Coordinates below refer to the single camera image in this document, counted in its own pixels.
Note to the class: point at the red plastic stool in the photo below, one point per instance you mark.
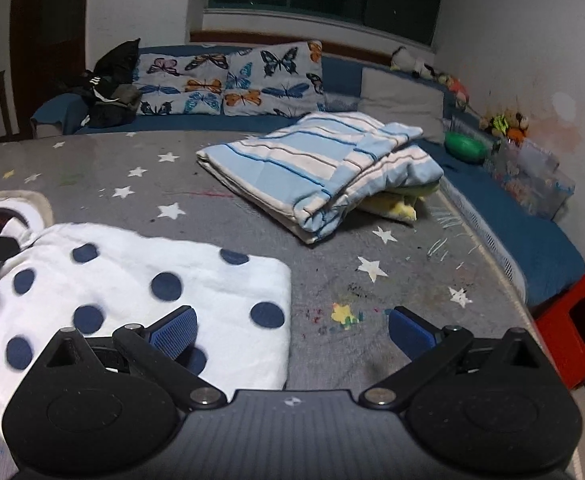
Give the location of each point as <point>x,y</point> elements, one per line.
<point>557,320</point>

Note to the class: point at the yellow cloth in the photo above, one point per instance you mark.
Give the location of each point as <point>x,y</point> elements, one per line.
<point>397,207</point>

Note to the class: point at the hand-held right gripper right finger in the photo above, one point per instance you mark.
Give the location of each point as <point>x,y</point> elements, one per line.
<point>412,332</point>

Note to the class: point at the orange brown plush toy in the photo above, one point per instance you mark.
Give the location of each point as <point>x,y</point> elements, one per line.
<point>518,127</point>

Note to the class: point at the orange pink plush toy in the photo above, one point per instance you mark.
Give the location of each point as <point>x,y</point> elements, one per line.
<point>455,87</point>

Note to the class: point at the brown wooden wall rail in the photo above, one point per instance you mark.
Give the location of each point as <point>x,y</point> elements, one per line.
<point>272,40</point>

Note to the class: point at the blue bed bumper cushion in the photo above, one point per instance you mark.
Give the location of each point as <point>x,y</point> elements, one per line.
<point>522,230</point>

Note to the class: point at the grey pillow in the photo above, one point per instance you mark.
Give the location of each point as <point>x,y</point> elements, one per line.
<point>402,95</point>

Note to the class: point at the black and white plush toy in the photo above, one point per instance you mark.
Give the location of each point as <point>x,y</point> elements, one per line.
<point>402,57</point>

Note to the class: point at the grey star-print bed mat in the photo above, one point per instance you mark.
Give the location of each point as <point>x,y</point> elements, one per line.
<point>122,170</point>

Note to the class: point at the clear plastic storage box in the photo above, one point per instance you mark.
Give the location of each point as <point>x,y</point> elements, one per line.
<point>532,180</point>

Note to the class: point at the white polka-dot garment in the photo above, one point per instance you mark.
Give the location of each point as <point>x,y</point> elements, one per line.
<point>122,260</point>

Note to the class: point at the butterfly print pillow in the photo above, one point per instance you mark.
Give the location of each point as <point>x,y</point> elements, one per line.
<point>272,80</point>
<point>182,80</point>

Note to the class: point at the pile of black clothes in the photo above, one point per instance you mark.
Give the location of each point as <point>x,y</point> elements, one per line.
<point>107,105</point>

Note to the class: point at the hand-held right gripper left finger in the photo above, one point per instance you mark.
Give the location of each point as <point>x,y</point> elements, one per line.
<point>175,332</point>

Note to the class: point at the neon yellow plush toy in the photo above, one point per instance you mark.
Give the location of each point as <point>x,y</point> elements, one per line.
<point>497,124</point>

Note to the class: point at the dark wooden door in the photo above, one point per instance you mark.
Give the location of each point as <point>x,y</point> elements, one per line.
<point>47,35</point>

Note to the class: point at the folded blue striped blanket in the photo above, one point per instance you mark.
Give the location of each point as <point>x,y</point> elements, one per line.
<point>272,165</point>

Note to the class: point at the green round toy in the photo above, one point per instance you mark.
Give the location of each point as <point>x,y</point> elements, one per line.
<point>465,146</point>

